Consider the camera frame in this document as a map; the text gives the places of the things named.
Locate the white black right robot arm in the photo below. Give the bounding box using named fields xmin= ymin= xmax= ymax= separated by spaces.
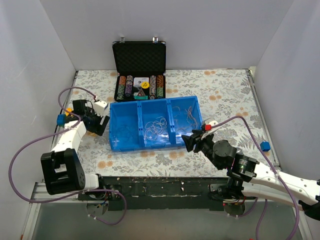
xmin=182 ymin=130 xmax=320 ymax=220

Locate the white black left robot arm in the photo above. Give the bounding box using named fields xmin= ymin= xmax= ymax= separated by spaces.
xmin=40 ymin=99 xmax=110 ymax=200

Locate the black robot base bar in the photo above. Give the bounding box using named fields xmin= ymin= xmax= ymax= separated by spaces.
xmin=77 ymin=176 xmax=247 ymax=212

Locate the yellow toy brick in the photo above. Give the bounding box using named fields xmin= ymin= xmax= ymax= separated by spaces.
xmin=65 ymin=108 xmax=73 ymax=116

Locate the blue toy brick left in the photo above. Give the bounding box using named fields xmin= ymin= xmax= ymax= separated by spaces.
xmin=56 ymin=114 xmax=66 ymax=127

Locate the blue three-compartment plastic bin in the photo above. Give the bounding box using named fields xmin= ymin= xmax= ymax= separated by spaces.
xmin=109 ymin=96 xmax=203 ymax=152

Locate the blue toy cube right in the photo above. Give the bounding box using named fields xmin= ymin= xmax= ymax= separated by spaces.
xmin=259 ymin=141 xmax=271 ymax=152

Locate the black poker chip case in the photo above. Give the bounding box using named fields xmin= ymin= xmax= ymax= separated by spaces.
xmin=112 ymin=37 xmax=167 ymax=102

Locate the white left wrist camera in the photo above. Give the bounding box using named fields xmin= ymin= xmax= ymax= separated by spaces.
xmin=93 ymin=100 xmax=109 ymax=118

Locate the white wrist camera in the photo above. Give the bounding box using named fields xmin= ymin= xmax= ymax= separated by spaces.
xmin=201 ymin=118 xmax=220 ymax=140
xmin=93 ymin=100 xmax=109 ymax=118

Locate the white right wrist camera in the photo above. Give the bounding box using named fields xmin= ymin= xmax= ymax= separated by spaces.
xmin=201 ymin=118 xmax=220 ymax=140

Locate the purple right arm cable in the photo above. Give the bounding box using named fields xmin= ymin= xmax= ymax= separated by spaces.
xmin=209 ymin=115 xmax=301 ymax=240

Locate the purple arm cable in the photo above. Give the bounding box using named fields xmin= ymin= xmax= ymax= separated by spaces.
xmin=209 ymin=115 xmax=301 ymax=240
xmin=8 ymin=86 xmax=128 ymax=226

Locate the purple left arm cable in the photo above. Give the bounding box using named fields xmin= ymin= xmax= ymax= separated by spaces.
xmin=8 ymin=86 xmax=128 ymax=226

